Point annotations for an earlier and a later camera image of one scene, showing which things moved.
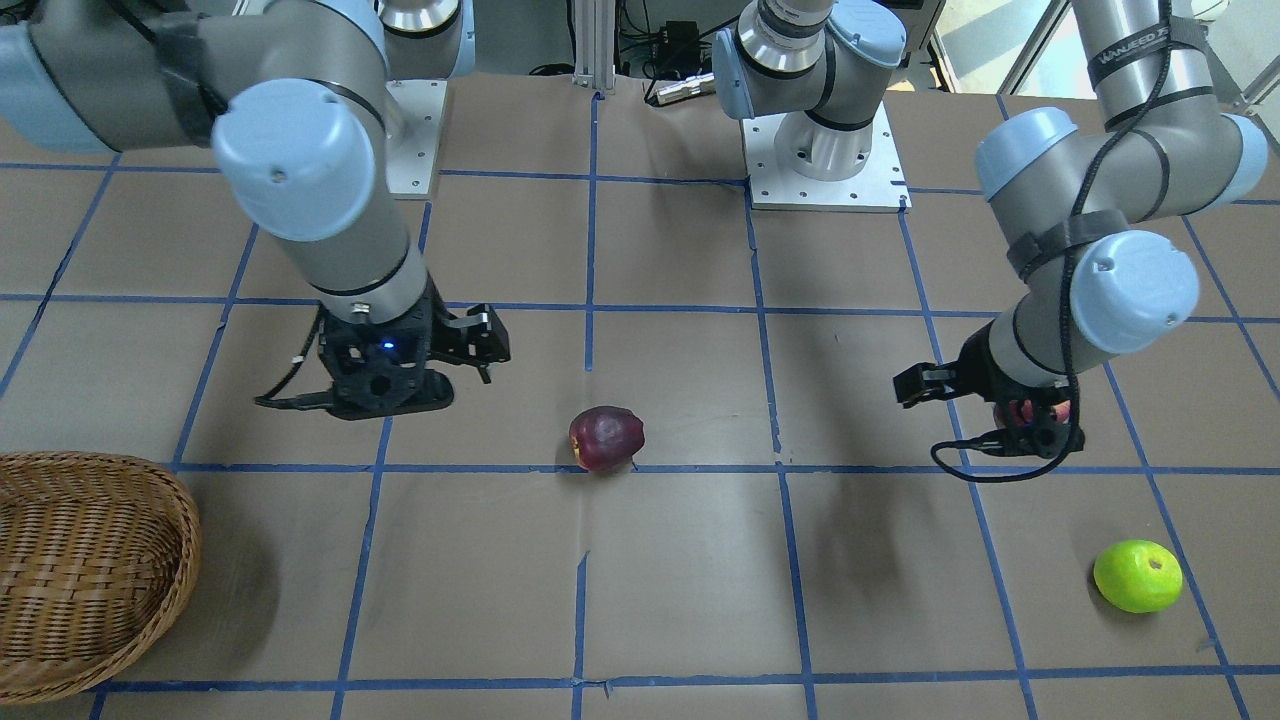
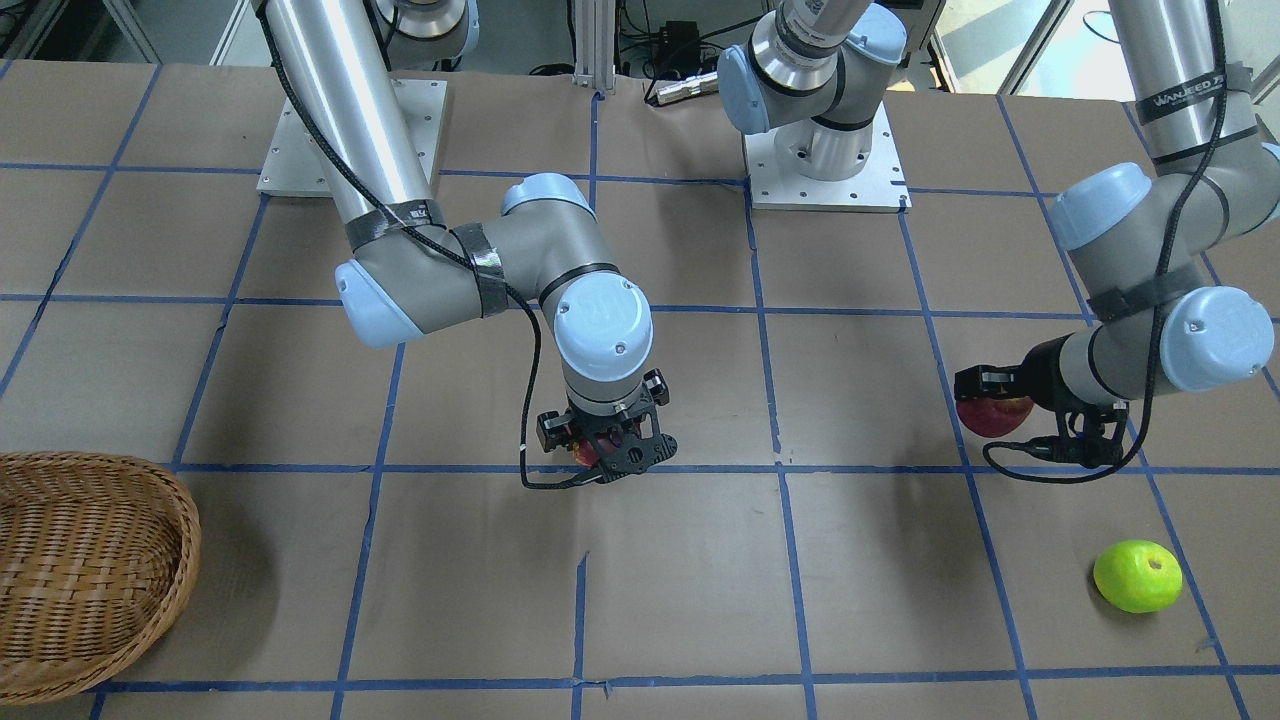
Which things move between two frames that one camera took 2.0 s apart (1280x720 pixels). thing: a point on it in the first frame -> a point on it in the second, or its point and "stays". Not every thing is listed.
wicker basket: [96, 552] stays
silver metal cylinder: [684, 88] stays
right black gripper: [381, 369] -> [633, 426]
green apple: [1137, 576] stays
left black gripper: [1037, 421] -> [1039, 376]
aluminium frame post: [595, 27] stays
